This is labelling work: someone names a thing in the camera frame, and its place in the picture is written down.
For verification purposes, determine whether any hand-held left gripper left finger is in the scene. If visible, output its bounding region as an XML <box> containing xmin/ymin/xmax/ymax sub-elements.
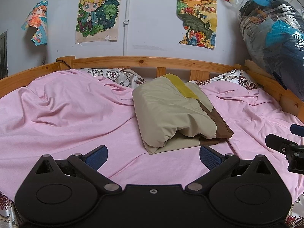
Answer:
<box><xmin>28</xmin><ymin>145</ymin><xmax>122</xmax><ymax>193</ymax></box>

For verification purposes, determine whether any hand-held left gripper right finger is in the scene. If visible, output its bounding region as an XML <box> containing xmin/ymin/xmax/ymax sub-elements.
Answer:
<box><xmin>185</xmin><ymin>145</ymin><xmax>278</xmax><ymax>193</ymax></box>

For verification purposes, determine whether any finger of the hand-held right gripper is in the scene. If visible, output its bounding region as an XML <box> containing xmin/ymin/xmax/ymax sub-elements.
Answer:
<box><xmin>265</xmin><ymin>134</ymin><xmax>298</xmax><ymax>154</ymax></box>
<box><xmin>290</xmin><ymin>123</ymin><xmax>304</xmax><ymax>137</ymax></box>

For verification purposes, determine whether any beige olive brown hooded jacket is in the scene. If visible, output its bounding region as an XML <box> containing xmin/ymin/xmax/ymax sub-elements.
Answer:
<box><xmin>132</xmin><ymin>73</ymin><xmax>234</xmax><ymax>155</ymax></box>

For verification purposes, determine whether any clear plastic bag of clothes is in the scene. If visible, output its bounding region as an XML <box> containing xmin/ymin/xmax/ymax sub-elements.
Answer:
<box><xmin>231</xmin><ymin>0</ymin><xmax>304</xmax><ymax>98</ymax></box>

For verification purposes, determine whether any pink bed sheet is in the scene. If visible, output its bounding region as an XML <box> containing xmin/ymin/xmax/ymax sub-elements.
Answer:
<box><xmin>0</xmin><ymin>69</ymin><xmax>304</xmax><ymax>200</ymax></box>

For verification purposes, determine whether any floral satin bedspread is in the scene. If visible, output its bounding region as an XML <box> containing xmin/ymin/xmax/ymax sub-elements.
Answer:
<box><xmin>0</xmin><ymin>67</ymin><xmax>304</xmax><ymax>228</ymax></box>

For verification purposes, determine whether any wooden bed frame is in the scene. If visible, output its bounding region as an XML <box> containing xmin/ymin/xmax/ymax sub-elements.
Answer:
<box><xmin>0</xmin><ymin>56</ymin><xmax>304</xmax><ymax>117</ymax></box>

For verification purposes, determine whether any dark wall panel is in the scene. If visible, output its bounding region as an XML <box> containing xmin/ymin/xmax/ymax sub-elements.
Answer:
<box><xmin>0</xmin><ymin>30</ymin><xmax>9</xmax><ymax>79</ymax></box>

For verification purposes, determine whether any landscape drawing wall poster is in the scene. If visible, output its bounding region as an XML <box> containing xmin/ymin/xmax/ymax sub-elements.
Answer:
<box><xmin>177</xmin><ymin>0</ymin><xmax>218</xmax><ymax>49</ymax></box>

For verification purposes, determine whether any cartoon figure wall poster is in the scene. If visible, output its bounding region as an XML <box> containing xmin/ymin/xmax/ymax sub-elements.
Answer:
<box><xmin>75</xmin><ymin>0</ymin><xmax>122</xmax><ymax>44</ymax></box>

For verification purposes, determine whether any white wall pipe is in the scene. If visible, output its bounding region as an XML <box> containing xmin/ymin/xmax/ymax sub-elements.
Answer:
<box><xmin>122</xmin><ymin>0</ymin><xmax>132</xmax><ymax>57</ymax></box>

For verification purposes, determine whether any curled orange figure wall poster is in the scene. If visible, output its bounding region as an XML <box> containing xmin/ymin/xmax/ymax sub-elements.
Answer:
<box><xmin>21</xmin><ymin>0</ymin><xmax>48</xmax><ymax>46</ymax></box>

